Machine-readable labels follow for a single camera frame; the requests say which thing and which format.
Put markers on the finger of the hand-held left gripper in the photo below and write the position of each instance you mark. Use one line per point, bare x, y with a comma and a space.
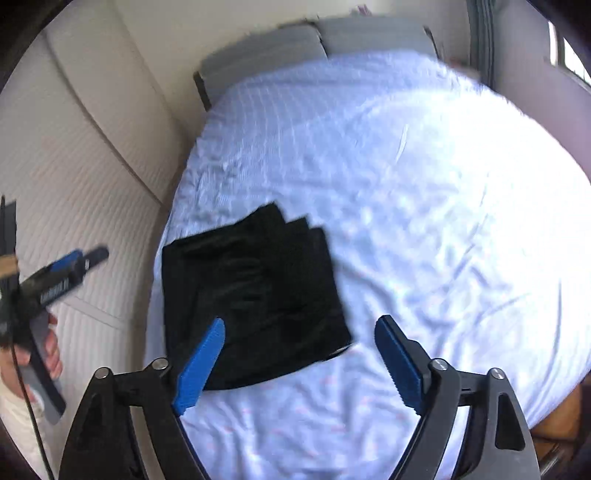
96, 257
67, 264

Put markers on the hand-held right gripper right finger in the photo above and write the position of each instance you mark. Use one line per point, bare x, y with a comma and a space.
399, 364

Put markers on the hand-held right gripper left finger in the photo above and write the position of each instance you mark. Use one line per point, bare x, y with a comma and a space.
199, 369

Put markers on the black pants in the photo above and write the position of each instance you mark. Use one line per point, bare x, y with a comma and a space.
258, 300

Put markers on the person's left forearm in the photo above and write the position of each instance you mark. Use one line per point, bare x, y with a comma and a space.
16, 429

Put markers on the person's left hand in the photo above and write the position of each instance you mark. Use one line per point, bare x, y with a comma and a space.
51, 350

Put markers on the white wardrobe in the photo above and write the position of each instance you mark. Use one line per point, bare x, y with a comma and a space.
83, 161

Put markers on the bed with blue striped sheet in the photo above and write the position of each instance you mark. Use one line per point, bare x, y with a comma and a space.
378, 207

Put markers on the grey padded headboard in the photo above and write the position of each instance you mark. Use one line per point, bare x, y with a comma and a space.
300, 50

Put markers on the grey-green curtain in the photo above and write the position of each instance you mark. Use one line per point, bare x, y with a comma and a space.
482, 41

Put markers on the window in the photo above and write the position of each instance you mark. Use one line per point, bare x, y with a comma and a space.
570, 55

